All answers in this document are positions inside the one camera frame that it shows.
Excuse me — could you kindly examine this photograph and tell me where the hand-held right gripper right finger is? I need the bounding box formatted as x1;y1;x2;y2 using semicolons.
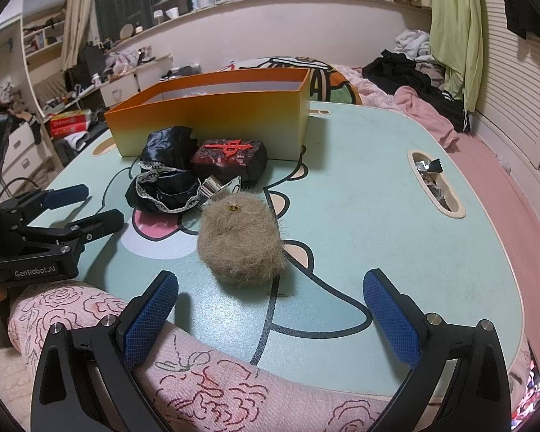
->
362;269;511;432

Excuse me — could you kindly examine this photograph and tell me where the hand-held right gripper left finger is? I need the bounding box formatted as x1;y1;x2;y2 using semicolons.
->
31;270;181;432

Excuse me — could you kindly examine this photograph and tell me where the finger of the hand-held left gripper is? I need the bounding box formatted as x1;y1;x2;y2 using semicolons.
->
0;184;91;223
15;209;126;253

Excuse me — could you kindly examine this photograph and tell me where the black lace-trimmed cloth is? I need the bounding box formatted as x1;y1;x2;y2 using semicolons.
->
125;125;203;214

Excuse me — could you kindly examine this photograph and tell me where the beige furry ball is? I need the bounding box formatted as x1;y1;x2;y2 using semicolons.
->
196;191;285;286

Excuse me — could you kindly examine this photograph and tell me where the dark block with red emblem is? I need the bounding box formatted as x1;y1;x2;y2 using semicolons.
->
190;139;268;185

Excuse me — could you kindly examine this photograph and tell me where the orange cardboard box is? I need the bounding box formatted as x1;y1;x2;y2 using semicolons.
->
105;67;312;162

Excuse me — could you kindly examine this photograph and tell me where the cartoon printed desktop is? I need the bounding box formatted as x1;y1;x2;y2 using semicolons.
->
27;101;525;415

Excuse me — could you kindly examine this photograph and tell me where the white drawer cabinet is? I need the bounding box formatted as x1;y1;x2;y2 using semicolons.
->
0;119;52;185

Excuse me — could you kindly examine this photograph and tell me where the red carton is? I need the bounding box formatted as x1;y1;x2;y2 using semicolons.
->
49;109;93;138

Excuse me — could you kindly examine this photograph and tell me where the white cluttered desk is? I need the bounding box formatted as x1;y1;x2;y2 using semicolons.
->
40;54;172;113

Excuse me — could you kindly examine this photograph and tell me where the shiny silver object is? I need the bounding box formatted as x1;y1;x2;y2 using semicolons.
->
200;175;243;203

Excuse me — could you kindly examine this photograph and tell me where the pile of foil wrappers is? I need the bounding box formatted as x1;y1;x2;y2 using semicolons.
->
414;155;459;212

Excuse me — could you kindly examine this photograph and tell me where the pink bed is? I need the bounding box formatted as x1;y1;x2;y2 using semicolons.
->
432;117;540;415

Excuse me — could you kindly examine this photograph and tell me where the colourful packet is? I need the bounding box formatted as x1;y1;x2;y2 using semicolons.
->
510;339;540;428

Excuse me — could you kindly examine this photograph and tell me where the white bookshelf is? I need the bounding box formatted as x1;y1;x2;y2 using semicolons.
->
20;0;68;73

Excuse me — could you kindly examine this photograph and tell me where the beige curtain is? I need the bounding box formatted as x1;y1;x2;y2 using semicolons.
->
60;0;95;70

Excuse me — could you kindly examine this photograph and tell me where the pink crumpled cloth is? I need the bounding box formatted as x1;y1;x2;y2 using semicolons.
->
337;65;460;149

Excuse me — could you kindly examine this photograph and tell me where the cartoon printed cushion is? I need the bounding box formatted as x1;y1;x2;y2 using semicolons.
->
238;56;363;106

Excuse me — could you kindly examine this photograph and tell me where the white louvered door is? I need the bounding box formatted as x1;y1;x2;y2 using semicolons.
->
470;0;540;190

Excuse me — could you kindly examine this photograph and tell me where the white clothes pile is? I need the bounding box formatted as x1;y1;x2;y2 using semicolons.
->
393;29;433;61

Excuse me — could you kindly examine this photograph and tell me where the green hanging garment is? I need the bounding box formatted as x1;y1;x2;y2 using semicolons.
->
429;0;484;113

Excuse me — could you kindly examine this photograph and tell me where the black cable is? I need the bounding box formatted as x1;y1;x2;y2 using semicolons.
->
0;175;46;201

